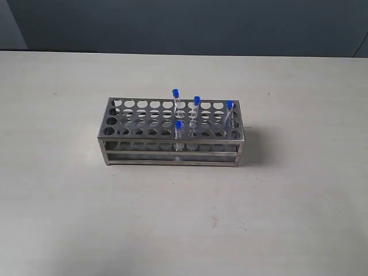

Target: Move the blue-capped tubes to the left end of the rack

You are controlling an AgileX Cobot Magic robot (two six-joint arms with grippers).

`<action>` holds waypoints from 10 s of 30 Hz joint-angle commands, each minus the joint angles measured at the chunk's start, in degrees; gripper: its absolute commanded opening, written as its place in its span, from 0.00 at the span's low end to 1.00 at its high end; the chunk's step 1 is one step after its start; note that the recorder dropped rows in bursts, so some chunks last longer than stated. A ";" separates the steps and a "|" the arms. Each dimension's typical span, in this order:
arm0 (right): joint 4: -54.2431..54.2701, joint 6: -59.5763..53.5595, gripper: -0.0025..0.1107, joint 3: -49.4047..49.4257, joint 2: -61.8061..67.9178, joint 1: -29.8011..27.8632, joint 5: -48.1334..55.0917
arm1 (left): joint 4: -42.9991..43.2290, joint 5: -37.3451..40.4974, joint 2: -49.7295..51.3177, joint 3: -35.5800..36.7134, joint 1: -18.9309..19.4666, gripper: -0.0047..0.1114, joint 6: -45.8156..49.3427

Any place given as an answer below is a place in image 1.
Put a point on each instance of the blue-capped test tube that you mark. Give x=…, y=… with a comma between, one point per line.
x=178, y=107
x=178, y=135
x=193, y=116
x=228, y=115

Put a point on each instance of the stainless steel test tube rack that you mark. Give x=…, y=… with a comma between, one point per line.
x=142, y=131

